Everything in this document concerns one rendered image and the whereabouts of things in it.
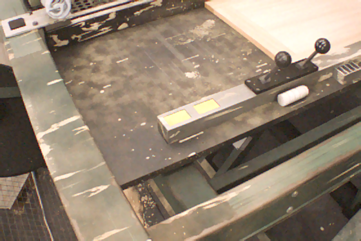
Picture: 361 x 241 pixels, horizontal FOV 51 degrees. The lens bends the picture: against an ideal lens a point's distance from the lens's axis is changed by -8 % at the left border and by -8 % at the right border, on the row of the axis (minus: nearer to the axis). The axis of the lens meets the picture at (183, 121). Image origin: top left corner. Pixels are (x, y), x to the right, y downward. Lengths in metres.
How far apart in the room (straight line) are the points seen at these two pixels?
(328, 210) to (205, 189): 1.64
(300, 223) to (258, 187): 1.77
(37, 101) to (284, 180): 0.51
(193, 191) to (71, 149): 0.26
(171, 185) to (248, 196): 0.19
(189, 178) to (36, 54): 0.47
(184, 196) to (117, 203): 0.20
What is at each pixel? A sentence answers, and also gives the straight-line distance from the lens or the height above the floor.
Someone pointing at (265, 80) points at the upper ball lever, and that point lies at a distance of 0.93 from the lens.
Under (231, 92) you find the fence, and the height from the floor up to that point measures 1.51.
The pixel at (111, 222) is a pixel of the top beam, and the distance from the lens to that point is 0.62.
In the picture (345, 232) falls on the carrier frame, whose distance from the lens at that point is 1.52.
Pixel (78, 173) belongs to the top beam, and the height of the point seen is 1.84.
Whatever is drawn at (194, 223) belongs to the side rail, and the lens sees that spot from 0.67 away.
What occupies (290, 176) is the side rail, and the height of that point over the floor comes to 1.55.
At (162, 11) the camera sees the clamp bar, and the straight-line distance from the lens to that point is 1.27.
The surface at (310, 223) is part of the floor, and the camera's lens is 2.45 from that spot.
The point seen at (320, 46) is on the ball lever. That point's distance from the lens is 0.92.
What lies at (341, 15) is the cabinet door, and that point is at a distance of 1.38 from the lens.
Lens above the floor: 2.20
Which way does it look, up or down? 44 degrees down
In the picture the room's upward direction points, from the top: 75 degrees counter-clockwise
